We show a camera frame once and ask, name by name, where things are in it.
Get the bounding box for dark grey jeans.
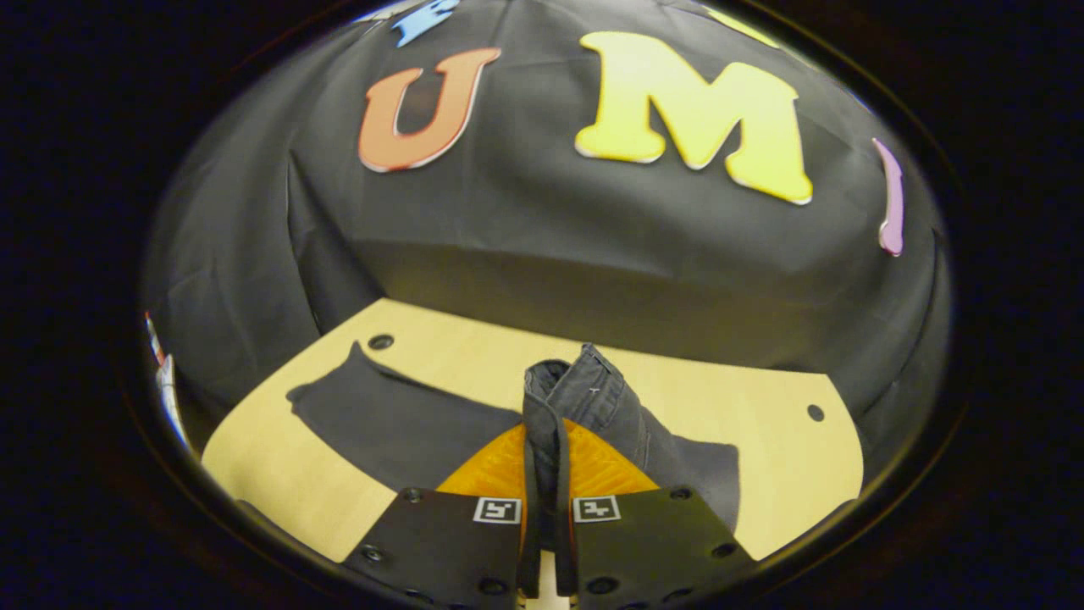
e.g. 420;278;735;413
286;341;742;599

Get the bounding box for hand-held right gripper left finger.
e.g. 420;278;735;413
343;424;528;610

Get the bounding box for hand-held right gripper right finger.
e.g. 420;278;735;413
566;419;759;610

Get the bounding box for black backdrop cloth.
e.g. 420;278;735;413
140;0;954;475

